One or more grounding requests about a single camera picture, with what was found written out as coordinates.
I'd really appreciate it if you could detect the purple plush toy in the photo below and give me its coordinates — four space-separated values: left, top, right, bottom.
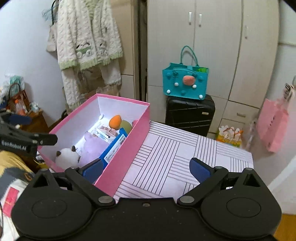
78 132 109 168

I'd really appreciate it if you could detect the teal felt tote bag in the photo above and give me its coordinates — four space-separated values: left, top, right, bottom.
162 45 209 100

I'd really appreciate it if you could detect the white wardrobe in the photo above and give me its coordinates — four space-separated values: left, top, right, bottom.
144 1 280 133

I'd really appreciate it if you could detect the black suitcase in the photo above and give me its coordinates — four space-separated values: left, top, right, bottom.
165 95 215 137

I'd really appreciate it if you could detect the striped table cloth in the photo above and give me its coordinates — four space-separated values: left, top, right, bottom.
114 121 253 200

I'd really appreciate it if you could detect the orange drink bottle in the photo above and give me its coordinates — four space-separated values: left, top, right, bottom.
15 99 26 116

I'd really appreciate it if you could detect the brown patterned gift bag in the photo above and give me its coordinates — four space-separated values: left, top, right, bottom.
8 83 31 115

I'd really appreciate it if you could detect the white canvas tote bag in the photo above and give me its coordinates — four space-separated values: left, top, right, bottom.
46 24 57 52

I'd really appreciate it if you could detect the white panda plush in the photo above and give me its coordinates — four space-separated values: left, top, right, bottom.
55 146 80 170

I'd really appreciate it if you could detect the white tissue packet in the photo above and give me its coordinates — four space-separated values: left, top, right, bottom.
91 128 116 144

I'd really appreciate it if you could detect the pink storage box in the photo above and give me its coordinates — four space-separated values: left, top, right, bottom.
38 94 149 196

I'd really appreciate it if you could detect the brown paper bag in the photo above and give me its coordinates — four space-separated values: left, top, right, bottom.
84 85 119 99

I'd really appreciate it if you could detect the white plastic bag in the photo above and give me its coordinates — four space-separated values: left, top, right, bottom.
3 74 25 90

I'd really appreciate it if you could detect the pink hanging shopping bag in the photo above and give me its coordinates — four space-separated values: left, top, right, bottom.
256 84 295 153

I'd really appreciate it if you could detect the blue white box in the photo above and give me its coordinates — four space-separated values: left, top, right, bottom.
99 128 127 169

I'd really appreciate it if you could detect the orange makeup sponge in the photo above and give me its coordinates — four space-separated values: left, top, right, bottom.
109 114 122 130

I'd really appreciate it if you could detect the colourful paper gift bag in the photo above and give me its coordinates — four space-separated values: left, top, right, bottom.
215 125 243 148

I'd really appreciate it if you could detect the pink floral scrunchie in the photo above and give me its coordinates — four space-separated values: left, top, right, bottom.
98 126 118 138

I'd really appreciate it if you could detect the green makeup sponge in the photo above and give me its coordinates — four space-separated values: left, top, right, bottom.
119 120 132 134

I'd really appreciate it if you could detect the wooden side cabinet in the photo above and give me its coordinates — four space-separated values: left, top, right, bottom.
21 109 50 133

